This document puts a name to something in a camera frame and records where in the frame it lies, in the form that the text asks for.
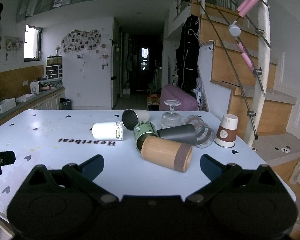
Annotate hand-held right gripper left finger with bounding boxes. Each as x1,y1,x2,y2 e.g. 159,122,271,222
24,154,120,204

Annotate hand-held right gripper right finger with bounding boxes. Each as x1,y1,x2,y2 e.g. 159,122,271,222
185,154,278,204

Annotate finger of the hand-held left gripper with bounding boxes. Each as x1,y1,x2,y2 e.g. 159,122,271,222
0,151,16,176

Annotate bamboo cup with brown band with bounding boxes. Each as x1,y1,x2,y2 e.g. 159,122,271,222
141,136,193,173

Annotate brown striped glass cup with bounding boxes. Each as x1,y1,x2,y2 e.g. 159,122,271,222
185,114,215,149

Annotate white cup with cartoon print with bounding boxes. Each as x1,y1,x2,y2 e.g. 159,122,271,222
92,121,124,141

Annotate brown and white paper cup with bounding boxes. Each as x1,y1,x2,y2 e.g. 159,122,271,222
214,114,239,148

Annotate dark grey cup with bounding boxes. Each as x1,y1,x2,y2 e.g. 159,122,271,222
157,124,198,145

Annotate green printed tin cup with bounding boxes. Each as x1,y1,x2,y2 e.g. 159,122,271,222
133,121,159,153

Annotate steel cup with white outside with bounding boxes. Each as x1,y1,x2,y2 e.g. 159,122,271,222
122,109,150,131

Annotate white cardboard box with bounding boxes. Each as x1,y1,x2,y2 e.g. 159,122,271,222
0,98,16,114

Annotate clear glass goblet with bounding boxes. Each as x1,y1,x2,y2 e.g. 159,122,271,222
161,100,183,130

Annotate white flat tray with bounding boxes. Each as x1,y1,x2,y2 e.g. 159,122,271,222
15,93,37,102

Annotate black trash bin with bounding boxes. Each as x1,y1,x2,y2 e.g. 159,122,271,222
60,98,73,110

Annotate kitchen counter cabinet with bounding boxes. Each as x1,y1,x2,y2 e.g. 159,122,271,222
0,86,66,132

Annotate grey bear print stair mat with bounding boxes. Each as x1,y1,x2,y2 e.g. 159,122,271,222
252,132,300,167

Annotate white countertop appliance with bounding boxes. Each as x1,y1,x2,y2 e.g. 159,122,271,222
30,80,42,94

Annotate purple sofa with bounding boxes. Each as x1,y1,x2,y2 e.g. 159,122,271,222
159,84,198,111

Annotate clear plastic bottle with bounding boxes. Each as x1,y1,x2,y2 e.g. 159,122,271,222
289,156,300,185

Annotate colourful printed box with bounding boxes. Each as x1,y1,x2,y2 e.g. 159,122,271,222
147,93,162,106

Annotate white drawer organizer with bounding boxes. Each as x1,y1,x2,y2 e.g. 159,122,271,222
45,64,63,81

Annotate wooden staircase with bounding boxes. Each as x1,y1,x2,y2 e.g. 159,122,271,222
191,0,300,188

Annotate glass tank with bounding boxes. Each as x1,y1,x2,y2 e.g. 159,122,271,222
46,55,63,66

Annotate metal stair railing rods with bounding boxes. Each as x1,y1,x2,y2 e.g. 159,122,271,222
174,0,273,140

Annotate black hanging coat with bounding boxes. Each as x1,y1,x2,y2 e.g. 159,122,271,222
175,15,200,93

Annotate pink foam tube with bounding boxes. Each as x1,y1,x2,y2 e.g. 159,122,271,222
236,0,262,18
236,43,256,72

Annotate window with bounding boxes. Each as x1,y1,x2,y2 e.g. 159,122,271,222
24,24,43,63

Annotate cloud-shaped photo board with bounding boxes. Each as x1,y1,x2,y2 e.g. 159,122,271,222
61,30,102,54

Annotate grey round disc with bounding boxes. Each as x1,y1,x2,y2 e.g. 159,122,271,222
228,25,241,38

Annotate white wire rack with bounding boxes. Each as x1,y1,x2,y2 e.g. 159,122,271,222
193,89,208,112

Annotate wall hook rack with keys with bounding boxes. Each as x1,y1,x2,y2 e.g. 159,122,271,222
3,37,24,61

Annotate white stair post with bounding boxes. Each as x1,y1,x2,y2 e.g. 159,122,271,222
245,0,268,148

